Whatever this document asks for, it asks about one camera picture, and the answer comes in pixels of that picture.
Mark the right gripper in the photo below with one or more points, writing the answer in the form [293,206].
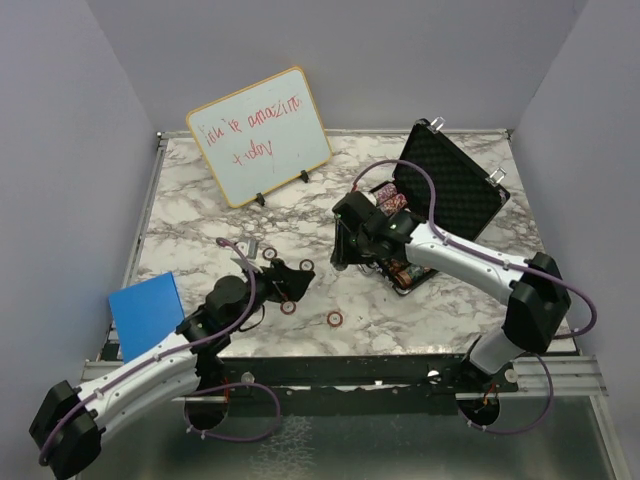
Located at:
[342,252]

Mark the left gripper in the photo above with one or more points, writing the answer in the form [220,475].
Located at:
[288,284]

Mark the red 5 poker chip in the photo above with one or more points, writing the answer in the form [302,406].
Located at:
[335,319]
[288,307]

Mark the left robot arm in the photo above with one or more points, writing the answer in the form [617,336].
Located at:
[73,421]

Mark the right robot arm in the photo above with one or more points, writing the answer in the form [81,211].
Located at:
[532,290]

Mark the black poker chip case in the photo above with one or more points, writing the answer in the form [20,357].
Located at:
[467,197]

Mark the blue plastic box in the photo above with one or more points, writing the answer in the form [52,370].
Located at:
[145,313]

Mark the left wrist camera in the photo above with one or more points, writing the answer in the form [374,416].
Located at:
[249,247]

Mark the white whiteboard yellow frame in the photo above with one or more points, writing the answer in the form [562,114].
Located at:
[261,137]

